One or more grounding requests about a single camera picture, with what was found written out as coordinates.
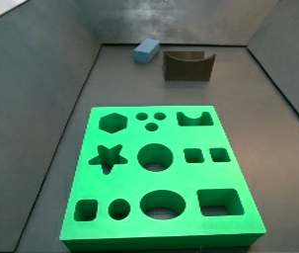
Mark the blue rectangular block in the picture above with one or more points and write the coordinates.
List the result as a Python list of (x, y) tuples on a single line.
[(146, 50)]

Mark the black curved fixture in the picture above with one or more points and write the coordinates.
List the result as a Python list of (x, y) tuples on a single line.
[(188, 66)]

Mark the green shape sorting board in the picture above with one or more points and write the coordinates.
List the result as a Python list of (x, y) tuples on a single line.
[(158, 183)]

